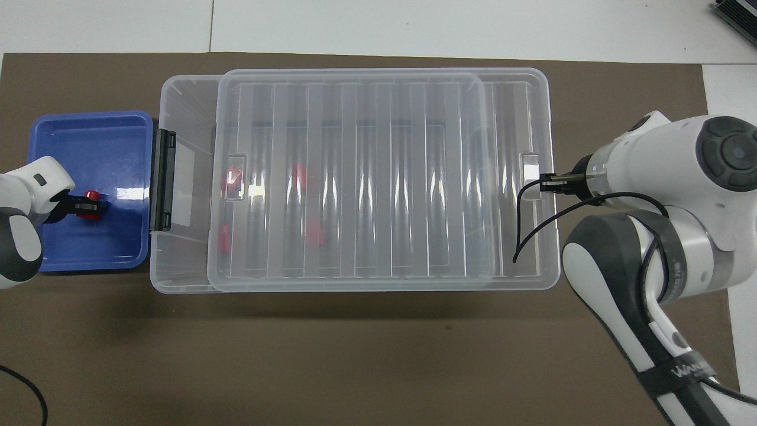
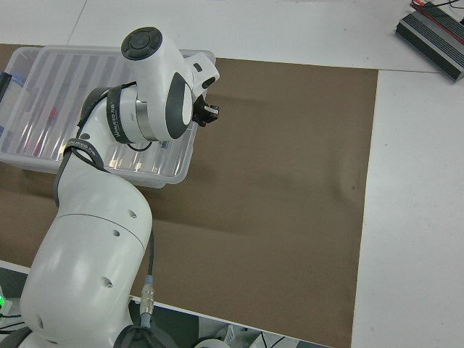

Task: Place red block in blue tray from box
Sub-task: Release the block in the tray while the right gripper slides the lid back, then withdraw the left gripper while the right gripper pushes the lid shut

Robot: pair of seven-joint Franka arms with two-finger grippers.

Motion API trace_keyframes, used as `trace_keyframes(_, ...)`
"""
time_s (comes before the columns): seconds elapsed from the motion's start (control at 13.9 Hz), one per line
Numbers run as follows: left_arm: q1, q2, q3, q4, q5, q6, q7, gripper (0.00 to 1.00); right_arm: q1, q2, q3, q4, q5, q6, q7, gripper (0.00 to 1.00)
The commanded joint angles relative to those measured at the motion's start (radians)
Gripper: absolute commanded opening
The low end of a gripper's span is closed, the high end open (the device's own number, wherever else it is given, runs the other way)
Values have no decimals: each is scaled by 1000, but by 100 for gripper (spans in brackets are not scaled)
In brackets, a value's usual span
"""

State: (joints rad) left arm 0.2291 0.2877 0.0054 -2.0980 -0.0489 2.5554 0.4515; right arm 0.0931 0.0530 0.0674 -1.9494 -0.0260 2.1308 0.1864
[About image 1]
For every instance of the clear ribbed plastic lid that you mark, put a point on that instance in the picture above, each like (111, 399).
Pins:
(520, 118)

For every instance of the clear plastic storage box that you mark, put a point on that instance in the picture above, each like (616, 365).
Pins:
(177, 118)

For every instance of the brown table mat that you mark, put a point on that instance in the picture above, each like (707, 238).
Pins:
(355, 355)

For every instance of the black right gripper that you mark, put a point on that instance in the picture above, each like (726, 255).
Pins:
(582, 177)

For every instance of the red block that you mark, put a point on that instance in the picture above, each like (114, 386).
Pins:
(90, 194)

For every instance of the black ribbed device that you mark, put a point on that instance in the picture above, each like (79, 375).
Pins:
(736, 15)

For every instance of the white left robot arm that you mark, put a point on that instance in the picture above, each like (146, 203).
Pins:
(23, 189)

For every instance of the blue plastic tray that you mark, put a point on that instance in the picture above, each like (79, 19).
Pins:
(106, 154)

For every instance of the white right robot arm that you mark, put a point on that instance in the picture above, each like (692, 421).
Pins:
(650, 154)

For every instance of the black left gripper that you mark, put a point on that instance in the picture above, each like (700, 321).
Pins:
(62, 207)

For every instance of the black box latch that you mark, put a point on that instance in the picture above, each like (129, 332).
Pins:
(162, 177)

